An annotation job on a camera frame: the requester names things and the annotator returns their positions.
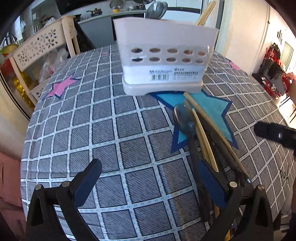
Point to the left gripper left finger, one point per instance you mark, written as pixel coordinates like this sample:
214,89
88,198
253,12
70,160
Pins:
42,220

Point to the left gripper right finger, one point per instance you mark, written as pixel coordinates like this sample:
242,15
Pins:
256,222

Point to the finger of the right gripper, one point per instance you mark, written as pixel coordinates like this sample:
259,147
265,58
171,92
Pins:
277,133

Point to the bamboo chopstick aloft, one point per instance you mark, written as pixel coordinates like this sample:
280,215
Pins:
206,13

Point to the black handled steel spoon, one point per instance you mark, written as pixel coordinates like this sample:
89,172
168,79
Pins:
156,10

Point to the bamboo chopstick centre right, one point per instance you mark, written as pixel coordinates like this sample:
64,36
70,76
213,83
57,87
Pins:
203,114

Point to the bamboo chopstick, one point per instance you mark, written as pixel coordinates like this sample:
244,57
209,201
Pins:
204,143
203,114

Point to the bamboo chopstick centre left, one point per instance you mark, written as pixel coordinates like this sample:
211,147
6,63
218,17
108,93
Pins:
204,143

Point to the grey checked tablecloth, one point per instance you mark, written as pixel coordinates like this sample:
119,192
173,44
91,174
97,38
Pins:
146,190

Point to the white plastic utensil holder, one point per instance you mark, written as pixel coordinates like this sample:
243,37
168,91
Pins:
163,55

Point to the plastic bag on shelf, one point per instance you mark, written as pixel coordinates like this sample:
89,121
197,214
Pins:
52,61

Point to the cream perforated plastic shelf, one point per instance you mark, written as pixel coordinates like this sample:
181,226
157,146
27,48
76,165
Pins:
61,31

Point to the red items on wall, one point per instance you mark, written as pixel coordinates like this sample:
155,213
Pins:
271,74

